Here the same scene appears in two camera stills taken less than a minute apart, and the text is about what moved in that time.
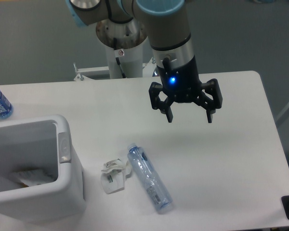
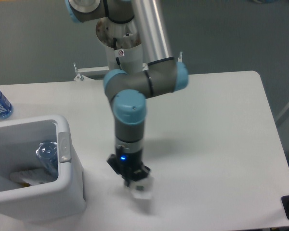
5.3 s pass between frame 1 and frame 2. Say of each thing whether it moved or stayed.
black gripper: moved
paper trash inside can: stayed
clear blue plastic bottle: moved
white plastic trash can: stayed
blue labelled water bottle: stayed
